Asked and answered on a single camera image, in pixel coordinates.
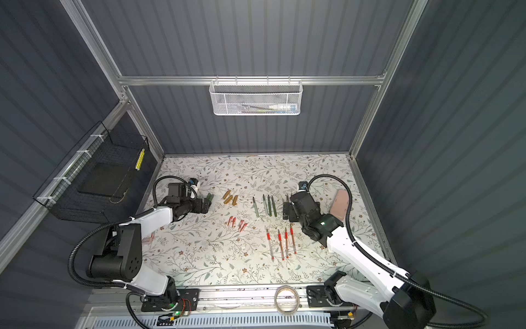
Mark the red pen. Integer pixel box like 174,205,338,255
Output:
284,230,289,259
278,229,285,260
265,228,275,262
289,224,297,254

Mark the brown pen cap two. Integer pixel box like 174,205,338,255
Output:
222,190,231,200

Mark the brown pen cap three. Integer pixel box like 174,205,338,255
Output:
224,195,234,204

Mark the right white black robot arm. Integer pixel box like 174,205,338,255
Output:
288,175,488,328

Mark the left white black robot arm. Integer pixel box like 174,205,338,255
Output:
67,175,211,310

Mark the floral patterned table mat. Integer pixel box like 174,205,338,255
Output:
142,154,382,286

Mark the pink eraser block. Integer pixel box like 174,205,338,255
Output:
330,189,349,222

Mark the small clear plastic box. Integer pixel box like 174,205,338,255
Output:
142,232,156,245

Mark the clear tape roll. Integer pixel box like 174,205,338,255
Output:
273,285,300,316

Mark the black wire basket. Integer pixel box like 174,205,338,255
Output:
34,117,158,223

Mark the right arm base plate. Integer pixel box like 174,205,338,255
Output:
305,285,356,308

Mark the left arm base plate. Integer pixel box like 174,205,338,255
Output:
141,289,201,313

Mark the white wire mesh basket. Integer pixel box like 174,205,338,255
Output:
209,80,304,116

